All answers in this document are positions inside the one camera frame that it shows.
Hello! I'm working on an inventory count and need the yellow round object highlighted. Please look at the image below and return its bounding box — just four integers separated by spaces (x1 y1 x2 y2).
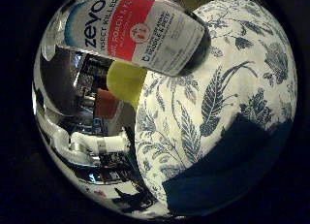
106 61 148 106

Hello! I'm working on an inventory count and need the dark teal cloth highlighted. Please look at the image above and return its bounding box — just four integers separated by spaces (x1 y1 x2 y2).
161 115 293 217

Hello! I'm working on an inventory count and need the blue floral patterned plate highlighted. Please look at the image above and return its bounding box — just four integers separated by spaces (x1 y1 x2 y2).
134 0 298 216

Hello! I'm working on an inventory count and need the white insect killer spray bottle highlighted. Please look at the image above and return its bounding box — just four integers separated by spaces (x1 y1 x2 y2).
62 0 212 77

